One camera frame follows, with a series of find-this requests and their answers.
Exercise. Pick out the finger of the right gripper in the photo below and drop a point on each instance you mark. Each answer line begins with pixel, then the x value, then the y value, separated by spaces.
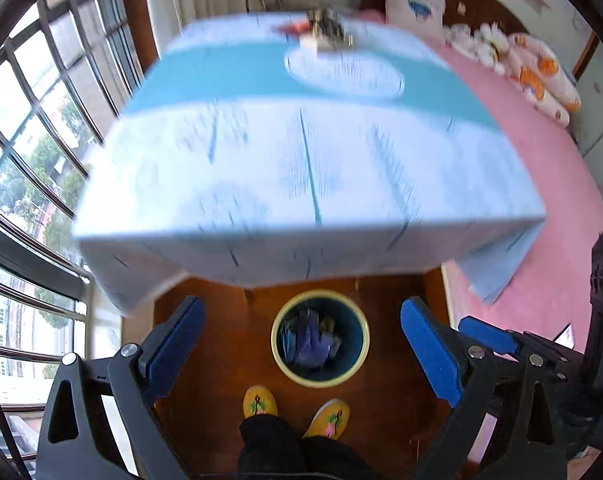
pixel 497 340

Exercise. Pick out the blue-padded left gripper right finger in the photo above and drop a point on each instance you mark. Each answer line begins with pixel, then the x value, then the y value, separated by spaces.
pixel 437 349

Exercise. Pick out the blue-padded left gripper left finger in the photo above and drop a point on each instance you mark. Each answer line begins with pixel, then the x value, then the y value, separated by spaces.
pixel 166 349

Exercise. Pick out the red orange snack bag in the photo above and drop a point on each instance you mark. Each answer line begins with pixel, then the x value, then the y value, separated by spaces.
pixel 296 29

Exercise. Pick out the blue surgical face mask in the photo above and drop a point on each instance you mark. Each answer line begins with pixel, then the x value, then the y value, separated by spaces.
pixel 288 342

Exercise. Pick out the purple plastic bag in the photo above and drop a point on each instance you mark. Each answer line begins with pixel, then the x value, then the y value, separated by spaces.
pixel 317 341

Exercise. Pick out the blue trash bin yellow rim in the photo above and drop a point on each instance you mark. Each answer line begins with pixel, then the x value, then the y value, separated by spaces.
pixel 350 325

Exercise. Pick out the pink bed sheet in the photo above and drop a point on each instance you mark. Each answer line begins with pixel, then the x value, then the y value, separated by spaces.
pixel 551 288

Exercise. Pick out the left yellow slipper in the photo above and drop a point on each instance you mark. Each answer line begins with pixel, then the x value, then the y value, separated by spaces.
pixel 259 400

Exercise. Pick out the yellow slipper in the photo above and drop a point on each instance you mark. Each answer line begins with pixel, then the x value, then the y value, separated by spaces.
pixel 259 400
pixel 330 420

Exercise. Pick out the right yellow slipper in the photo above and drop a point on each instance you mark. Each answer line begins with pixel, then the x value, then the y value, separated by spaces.
pixel 330 420

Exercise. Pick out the tree-print blue tablecloth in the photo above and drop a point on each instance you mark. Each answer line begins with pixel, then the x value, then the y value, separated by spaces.
pixel 249 159

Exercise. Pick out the bear print rolled quilt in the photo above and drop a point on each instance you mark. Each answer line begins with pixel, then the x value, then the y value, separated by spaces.
pixel 537 72

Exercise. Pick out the white plush toy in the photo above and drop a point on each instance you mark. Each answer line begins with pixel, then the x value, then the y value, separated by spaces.
pixel 486 45

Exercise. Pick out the metal window grille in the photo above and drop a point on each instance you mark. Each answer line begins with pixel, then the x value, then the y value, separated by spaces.
pixel 67 69

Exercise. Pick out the beige small box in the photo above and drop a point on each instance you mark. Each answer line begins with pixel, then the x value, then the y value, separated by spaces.
pixel 318 44

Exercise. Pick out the pink embroidered cushion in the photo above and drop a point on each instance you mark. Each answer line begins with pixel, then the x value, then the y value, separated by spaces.
pixel 424 18

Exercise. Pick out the black gold crumpled wrapper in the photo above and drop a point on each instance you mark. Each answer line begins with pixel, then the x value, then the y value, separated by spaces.
pixel 323 24

